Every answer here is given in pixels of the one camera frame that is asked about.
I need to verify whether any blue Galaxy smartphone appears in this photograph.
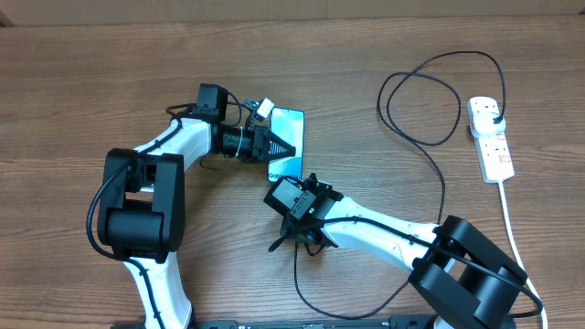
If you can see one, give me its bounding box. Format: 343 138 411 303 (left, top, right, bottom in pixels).
268 108 305 183

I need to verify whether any black USB charging cable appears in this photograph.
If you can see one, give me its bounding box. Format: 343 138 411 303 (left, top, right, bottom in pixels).
293 50 507 321

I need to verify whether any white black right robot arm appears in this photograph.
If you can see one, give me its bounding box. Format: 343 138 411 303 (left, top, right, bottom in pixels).
264 175 527 328

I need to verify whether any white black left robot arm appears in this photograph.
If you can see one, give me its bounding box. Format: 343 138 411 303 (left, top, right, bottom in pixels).
86 83 297 328

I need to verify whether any white charger plug adapter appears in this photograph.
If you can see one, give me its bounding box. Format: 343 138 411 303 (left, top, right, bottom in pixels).
470 112 506 138

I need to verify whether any white power strip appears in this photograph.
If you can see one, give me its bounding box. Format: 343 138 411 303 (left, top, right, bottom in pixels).
467 96 515 184

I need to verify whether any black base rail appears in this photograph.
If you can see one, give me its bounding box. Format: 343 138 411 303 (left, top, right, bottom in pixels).
109 313 440 329

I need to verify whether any white power strip cord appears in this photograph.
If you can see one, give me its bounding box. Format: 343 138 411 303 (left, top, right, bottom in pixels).
496 180 549 329

